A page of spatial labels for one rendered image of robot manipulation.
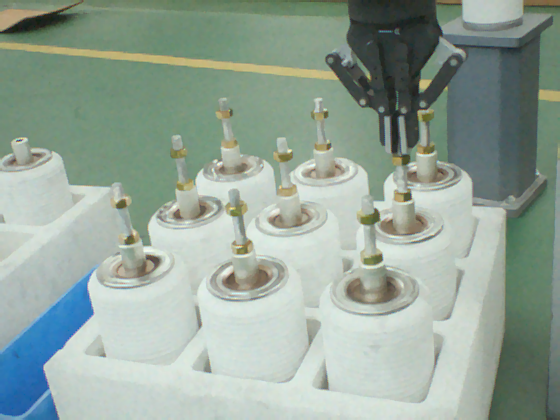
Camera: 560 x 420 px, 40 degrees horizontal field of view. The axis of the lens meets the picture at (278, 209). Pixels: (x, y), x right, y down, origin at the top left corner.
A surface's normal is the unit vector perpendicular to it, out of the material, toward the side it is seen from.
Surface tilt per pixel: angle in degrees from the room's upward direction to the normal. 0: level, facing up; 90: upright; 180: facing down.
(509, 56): 90
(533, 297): 0
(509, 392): 0
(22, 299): 90
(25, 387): 88
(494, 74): 90
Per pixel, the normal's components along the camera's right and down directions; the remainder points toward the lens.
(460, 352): -0.12, -0.89
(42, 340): 0.92, 0.04
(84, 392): -0.35, 0.45
